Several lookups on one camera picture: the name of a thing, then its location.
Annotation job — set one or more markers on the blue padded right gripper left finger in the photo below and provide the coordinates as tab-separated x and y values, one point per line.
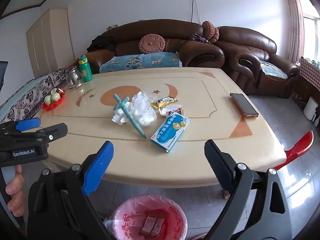
97	167

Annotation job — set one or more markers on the round pink cushion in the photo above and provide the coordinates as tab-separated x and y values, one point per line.
210	33
151	43

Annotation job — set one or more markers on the white appliance on floor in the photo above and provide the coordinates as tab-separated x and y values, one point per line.
311	111

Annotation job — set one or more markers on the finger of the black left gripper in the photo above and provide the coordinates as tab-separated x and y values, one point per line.
40	136

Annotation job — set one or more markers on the purple QQ candy bag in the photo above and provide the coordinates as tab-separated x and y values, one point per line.
152	226

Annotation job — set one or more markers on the playing card box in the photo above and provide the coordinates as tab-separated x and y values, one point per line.
171	108

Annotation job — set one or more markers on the brown leather armchair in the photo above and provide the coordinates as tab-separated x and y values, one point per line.
244	49

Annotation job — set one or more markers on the yellow snack wrapper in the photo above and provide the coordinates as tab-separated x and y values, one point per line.
160	103

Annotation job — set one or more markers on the purple item on sofa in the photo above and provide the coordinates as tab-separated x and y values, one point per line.
198	38

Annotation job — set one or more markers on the red plastic stool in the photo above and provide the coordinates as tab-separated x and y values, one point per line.
300	148

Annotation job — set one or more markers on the pink-lined trash bin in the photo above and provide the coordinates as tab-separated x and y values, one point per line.
128	219

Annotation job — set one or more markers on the green ceramic teacup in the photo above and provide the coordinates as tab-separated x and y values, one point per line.
55	95
47	100

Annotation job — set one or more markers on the black white patterned bench cover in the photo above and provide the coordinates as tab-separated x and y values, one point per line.
28	100

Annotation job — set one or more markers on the person's left hand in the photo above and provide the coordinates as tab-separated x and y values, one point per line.
17	203

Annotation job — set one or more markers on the blue patterned sofa cover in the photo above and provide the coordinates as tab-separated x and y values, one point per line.
141	61

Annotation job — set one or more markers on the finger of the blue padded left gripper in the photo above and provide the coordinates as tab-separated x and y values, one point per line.
28	124

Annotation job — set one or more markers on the teal toy sword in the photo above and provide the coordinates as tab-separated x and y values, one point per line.
121	104

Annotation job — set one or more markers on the blue armchair seat cover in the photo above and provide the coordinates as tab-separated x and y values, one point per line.
271	70

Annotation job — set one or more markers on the pink curtain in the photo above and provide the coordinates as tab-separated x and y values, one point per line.
296	35

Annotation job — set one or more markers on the dark padded right gripper right finger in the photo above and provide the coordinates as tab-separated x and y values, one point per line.
222	165

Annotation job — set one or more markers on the cream cabinet door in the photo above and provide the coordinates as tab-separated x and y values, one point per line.
49	42

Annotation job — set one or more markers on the white tissue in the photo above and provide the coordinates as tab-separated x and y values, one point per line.
120	117

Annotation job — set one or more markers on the brown leather long sofa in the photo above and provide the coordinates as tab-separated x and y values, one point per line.
191	42

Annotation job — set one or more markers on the clear plastic bag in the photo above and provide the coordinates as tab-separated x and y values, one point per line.
141	110

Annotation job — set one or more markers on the blue cartoon medicine box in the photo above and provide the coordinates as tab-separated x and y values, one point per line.
170	131

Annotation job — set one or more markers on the clear glass jar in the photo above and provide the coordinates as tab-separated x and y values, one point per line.
73	77

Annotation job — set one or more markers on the green kids water bottle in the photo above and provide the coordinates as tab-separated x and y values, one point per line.
85	68

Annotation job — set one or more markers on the smartphone in red case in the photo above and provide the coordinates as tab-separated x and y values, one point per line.
243	105

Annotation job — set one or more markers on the checkered tablecloth side table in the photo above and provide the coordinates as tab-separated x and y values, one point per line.
306	84

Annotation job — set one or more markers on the red tray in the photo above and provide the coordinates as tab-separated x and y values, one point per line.
54	105

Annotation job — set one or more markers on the black clothing on sofa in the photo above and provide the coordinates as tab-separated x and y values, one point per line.
102	42

